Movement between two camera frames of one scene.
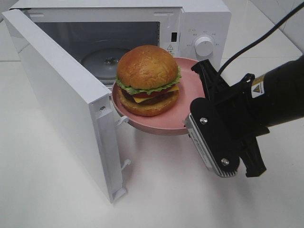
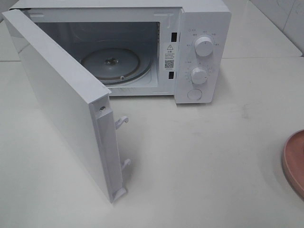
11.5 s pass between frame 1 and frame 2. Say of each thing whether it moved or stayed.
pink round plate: moved
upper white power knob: stayed
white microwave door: stayed
